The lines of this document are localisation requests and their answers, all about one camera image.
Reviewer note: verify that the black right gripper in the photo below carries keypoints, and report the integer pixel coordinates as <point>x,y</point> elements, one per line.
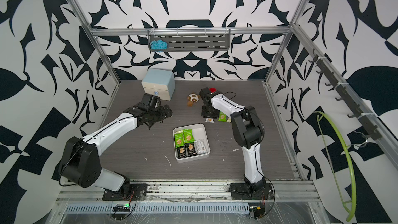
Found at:
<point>214,114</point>

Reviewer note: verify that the grey wall rack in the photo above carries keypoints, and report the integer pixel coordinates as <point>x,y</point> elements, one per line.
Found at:
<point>192,39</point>

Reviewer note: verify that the light blue drawer cabinet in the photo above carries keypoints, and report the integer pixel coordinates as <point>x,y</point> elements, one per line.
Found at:
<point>160,83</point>

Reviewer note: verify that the black hook rail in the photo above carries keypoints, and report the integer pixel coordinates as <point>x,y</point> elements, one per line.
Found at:
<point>347,94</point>

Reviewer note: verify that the black cookie packet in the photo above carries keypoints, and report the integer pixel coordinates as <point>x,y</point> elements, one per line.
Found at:
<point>191,150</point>
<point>181,152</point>

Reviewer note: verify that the black cookie packet left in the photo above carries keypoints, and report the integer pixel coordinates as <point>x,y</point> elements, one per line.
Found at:
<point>181,152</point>

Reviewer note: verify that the brown white plush toy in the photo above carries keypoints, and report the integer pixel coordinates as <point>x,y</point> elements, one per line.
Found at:
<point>193,98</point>

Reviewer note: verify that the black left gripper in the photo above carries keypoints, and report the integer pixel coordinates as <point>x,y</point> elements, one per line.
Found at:
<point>162,115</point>

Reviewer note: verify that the black cookie packet middle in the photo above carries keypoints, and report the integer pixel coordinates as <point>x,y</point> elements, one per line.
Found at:
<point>191,150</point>

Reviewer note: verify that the white storage box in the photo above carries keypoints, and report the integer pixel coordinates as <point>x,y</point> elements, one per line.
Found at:
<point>199,133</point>

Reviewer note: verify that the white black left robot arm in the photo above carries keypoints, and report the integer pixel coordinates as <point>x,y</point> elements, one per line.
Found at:
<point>80,162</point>

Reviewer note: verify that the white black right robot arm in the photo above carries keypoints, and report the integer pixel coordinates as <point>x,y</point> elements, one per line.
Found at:
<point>248,132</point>

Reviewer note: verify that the white cookie packet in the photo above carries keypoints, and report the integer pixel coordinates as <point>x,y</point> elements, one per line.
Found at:
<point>209,120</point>
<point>200,147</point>

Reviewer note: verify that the green cookie packet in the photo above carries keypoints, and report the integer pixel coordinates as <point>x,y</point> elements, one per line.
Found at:
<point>188,136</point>
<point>222,117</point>
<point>179,139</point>

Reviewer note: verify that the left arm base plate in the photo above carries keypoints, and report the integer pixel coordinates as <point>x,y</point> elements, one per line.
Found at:
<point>138,190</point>

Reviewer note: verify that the blue crochet item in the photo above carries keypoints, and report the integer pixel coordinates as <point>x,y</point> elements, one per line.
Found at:
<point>159,45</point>

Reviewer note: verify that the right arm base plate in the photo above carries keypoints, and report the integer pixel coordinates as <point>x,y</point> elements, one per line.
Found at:
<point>247,191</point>

